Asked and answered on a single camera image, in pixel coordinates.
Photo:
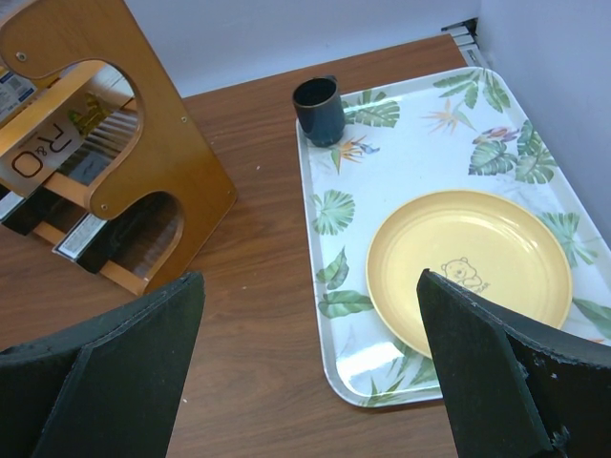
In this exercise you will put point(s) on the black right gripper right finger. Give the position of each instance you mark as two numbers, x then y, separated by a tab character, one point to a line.
512	386

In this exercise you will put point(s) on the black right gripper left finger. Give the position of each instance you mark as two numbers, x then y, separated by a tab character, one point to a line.
106	387

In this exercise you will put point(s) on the chrome silver toothpaste box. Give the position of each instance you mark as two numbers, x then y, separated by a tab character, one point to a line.
91	243

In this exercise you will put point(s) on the black toothpaste box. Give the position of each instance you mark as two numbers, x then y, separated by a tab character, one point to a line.
21	214

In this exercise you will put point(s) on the orange wooden three-tier shelf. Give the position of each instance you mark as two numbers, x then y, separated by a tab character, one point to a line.
167	153

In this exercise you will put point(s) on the yellow round plate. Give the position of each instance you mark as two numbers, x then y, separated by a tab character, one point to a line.
482	242

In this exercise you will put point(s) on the floral patterned serving tray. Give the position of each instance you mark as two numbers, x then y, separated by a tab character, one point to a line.
457	130

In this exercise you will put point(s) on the dark blue cup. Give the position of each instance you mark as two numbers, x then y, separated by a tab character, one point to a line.
318	105

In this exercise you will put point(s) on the aluminium frame rail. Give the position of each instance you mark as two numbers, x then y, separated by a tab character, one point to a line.
464	36

